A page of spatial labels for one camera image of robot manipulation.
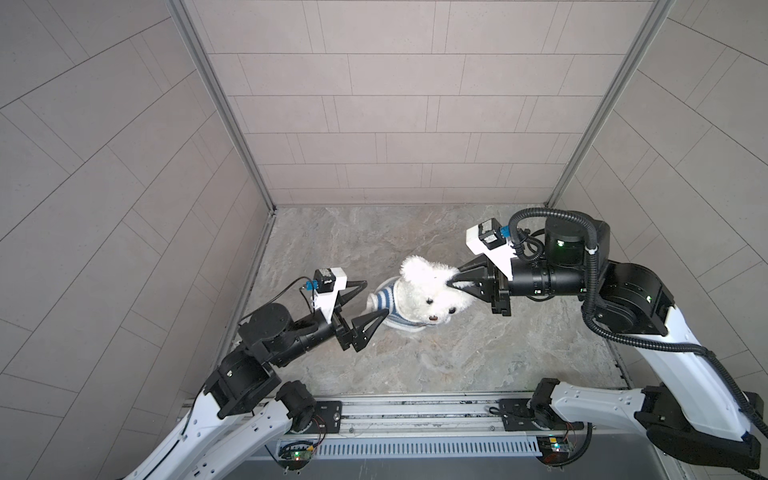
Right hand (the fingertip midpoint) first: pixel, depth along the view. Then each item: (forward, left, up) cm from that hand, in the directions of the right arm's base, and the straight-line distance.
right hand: (451, 284), depth 47 cm
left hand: (+2, +12, -9) cm, 15 cm away
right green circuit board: (-19, -25, -44) cm, 54 cm away
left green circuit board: (-17, +33, -40) cm, 55 cm away
